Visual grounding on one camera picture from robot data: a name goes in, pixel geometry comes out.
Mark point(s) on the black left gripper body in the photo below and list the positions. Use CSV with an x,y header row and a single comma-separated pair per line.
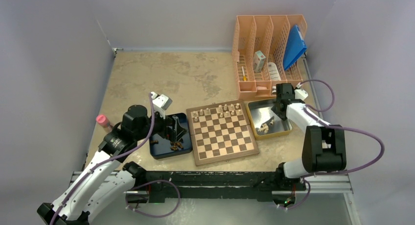
x,y
160,127

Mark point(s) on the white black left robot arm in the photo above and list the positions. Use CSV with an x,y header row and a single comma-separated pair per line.
x,y
90,194

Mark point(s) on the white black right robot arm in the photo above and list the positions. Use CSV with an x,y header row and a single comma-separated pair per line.
x,y
324,148

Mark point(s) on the dark chess pieces pile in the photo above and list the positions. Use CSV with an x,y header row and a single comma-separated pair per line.
x,y
176,146

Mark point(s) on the wooden chess board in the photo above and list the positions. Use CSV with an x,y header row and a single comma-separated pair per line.
x,y
216,139

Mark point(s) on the light chess pieces pile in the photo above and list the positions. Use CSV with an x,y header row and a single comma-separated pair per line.
x,y
266,126

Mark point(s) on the dark blue plastic tray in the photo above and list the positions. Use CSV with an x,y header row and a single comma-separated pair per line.
x,y
162,149

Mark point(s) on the pink capped bottle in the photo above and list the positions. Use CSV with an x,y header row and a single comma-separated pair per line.
x,y
103,121

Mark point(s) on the orange white pen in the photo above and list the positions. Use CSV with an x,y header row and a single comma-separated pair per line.
x,y
243,73

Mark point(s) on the yellow rimmed metal tray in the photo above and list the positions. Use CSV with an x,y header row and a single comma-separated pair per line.
x,y
261,111

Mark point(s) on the white green small box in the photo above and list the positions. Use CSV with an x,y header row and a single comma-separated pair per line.
x,y
258,61

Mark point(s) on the white labelled bottle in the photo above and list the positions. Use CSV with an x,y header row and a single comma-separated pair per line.
x,y
273,71

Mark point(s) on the orange plastic file organizer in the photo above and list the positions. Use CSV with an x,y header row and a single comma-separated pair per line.
x,y
268,33

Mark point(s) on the blue folder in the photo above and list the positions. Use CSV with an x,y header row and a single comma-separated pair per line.
x,y
295,47

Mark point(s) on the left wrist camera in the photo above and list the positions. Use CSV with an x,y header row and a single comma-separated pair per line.
x,y
161,103

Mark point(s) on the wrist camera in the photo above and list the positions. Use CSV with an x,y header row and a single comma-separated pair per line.
x,y
300,93
161,103

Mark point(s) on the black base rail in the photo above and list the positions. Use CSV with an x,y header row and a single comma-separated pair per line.
x,y
268,186

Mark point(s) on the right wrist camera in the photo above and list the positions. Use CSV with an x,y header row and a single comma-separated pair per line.
x,y
300,93

